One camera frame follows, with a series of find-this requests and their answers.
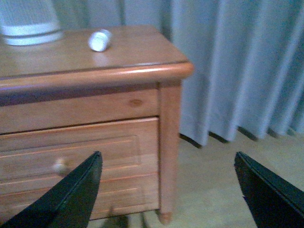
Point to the brass drawer knob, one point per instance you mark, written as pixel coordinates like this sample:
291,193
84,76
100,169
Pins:
60,167

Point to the white slatted air purifier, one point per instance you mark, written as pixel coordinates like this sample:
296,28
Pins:
29,22

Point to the wooden nightstand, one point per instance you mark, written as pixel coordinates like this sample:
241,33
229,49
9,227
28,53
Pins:
66,84

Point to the grey-green pleated curtain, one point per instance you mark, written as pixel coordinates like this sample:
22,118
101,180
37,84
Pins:
248,57

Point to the wooden top drawer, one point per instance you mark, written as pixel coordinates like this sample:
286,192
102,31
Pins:
111,167

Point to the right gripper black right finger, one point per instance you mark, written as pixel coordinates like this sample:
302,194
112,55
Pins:
272,201

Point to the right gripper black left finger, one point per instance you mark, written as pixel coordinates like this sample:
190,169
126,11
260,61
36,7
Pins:
68,204

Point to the white medicine bottle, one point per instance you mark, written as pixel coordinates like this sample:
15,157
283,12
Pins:
100,40

